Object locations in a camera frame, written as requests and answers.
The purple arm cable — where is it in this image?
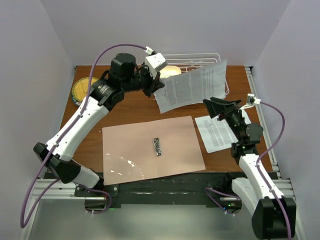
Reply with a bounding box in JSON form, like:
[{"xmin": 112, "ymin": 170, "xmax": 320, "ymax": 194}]
[
  {"xmin": 19, "ymin": 43, "xmax": 148, "ymax": 230},
  {"xmin": 254, "ymin": 101, "xmax": 293, "ymax": 240}
]

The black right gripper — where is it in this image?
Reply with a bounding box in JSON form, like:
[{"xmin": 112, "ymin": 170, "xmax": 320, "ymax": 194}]
[{"xmin": 202, "ymin": 97, "xmax": 245, "ymax": 142}]

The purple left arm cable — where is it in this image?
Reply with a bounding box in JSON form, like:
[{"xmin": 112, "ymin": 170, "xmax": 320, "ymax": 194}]
[{"xmin": 19, "ymin": 43, "xmax": 148, "ymax": 230}]

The white wire dish rack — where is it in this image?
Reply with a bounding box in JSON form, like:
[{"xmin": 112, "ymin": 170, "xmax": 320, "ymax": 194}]
[{"xmin": 153, "ymin": 52, "xmax": 230, "ymax": 106}]

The black folder clip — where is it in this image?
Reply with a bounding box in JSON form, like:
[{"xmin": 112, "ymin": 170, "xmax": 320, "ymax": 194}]
[{"xmin": 152, "ymin": 137, "xmax": 162, "ymax": 157}]

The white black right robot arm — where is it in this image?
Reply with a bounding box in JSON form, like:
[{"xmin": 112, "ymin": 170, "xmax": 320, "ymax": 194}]
[{"xmin": 203, "ymin": 93, "xmax": 297, "ymax": 240}]

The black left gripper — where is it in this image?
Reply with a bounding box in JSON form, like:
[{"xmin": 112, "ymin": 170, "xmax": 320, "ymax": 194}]
[{"xmin": 123, "ymin": 62, "xmax": 165, "ymax": 98}]

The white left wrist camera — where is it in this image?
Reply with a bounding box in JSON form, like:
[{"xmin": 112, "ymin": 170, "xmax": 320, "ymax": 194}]
[{"xmin": 145, "ymin": 53, "xmax": 167, "ymax": 75}]

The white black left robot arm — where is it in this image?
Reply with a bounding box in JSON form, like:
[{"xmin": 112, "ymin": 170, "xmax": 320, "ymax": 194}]
[{"xmin": 33, "ymin": 52, "xmax": 167, "ymax": 196}]

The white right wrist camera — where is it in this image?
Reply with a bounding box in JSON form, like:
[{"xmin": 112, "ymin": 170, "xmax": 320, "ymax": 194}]
[{"xmin": 240, "ymin": 93, "xmax": 261, "ymax": 110}]

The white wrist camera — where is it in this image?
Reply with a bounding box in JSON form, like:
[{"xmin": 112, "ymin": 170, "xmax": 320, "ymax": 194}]
[
  {"xmin": 240, "ymin": 93, "xmax": 261, "ymax": 110},
  {"xmin": 145, "ymin": 53, "xmax": 167, "ymax": 75}
]

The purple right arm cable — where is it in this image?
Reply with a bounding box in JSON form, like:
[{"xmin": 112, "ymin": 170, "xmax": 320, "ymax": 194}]
[{"xmin": 254, "ymin": 101, "xmax": 293, "ymax": 240}]

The pink file folder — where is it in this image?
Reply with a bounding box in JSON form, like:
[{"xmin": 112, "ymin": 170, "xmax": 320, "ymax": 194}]
[{"xmin": 102, "ymin": 116, "xmax": 206, "ymax": 185}]

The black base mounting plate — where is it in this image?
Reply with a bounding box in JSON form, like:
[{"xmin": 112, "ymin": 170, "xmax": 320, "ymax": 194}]
[{"xmin": 70, "ymin": 172, "xmax": 246, "ymax": 211}]

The cream square bowl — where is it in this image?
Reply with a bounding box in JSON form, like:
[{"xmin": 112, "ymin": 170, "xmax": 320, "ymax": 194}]
[{"xmin": 160, "ymin": 65, "xmax": 182, "ymax": 79}]

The printed paper document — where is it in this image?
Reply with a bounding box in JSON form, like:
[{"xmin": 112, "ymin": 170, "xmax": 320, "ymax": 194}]
[
  {"xmin": 194, "ymin": 115, "xmax": 238, "ymax": 154},
  {"xmin": 154, "ymin": 58, "xmax": 228, "ymax": 115}
]

